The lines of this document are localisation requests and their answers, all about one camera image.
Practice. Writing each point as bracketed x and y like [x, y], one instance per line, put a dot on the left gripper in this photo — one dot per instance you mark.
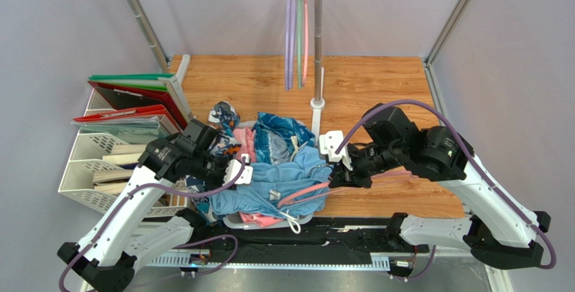
[210, 186]

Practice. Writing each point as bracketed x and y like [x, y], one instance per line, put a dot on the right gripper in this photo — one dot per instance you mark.
[349, 174]

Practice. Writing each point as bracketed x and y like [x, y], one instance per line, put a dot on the pink hanger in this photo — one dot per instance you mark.
[305, 42]
[322, 189]

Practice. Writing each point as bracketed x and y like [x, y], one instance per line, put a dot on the light blue shorts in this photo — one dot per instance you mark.
[272, 183]

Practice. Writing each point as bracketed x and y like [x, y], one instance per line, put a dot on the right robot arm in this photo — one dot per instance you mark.
[499, 231]

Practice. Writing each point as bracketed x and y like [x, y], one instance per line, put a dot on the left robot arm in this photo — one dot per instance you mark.
[107, 257]

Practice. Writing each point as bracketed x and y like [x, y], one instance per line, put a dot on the colorful patterned shorts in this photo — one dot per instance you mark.
[224, 118]

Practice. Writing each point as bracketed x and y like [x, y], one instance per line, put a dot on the dark blue patterned shorts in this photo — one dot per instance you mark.
[277, 139]

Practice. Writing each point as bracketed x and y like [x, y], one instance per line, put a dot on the purple hanger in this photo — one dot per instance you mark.
[287, 59]
[292, 44]

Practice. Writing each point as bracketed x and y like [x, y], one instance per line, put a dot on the pink garment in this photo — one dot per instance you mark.
[246, 137]

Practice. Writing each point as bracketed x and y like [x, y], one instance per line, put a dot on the white laundry basket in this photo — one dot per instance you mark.
[235, 221]

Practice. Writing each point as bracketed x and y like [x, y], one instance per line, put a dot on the books in organizer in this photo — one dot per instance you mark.
[113, 177]

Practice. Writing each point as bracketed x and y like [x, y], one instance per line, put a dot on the green folder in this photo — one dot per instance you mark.
[143, 81]

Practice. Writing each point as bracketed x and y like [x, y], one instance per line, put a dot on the red folder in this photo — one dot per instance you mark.
[123, 97]

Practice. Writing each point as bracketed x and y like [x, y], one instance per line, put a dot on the metal clothes rack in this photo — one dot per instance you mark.
[317, 103]

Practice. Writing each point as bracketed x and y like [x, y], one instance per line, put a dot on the white file organizer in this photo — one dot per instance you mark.
[100, 129]

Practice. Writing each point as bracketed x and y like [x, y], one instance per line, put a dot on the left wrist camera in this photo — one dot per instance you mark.
[239, 172]

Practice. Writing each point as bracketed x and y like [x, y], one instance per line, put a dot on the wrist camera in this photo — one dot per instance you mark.
[328, 144]
[239, 172]

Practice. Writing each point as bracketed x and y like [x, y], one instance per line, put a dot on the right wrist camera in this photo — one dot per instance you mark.
[328, 144]

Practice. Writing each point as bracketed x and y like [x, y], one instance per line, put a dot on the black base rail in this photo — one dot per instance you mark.
[323, 244]

